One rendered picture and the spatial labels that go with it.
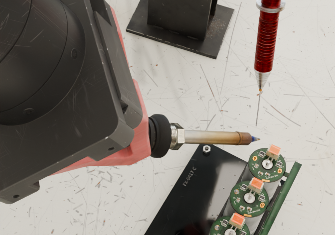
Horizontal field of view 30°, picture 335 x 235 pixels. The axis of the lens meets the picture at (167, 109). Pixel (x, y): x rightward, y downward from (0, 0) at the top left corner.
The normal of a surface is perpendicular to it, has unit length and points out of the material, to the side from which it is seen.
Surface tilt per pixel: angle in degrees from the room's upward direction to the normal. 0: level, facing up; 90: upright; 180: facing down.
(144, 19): 0
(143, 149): 99
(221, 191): 0
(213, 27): 0
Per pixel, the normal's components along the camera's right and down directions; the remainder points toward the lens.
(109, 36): 0.87, -0.44
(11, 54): 0.65, 0.52
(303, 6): 0.07, -0.54
